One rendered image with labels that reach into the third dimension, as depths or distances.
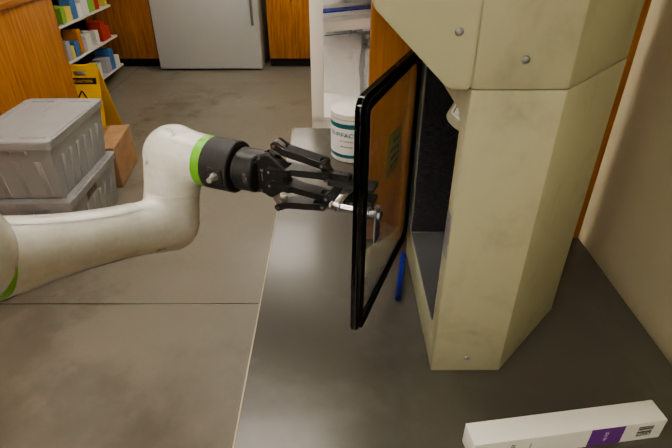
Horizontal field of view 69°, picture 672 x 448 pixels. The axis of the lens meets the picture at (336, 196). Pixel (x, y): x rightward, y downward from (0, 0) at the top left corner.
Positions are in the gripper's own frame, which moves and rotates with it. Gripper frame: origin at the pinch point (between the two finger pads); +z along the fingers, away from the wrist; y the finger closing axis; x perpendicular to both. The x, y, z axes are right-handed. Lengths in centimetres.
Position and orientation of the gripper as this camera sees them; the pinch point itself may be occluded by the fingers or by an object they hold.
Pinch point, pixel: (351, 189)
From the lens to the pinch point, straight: 78.4
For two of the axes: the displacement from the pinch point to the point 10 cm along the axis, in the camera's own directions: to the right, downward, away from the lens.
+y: 0.0, -8.6, -5.1
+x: 3.8, -4.7, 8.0
